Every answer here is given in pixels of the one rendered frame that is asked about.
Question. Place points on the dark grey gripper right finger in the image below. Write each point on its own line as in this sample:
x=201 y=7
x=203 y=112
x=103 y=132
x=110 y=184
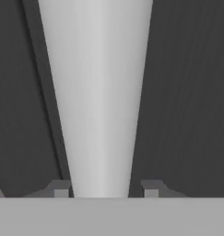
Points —
x=151 y=185

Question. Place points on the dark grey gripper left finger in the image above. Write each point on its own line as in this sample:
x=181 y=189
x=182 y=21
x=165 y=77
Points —
x=59 y=186

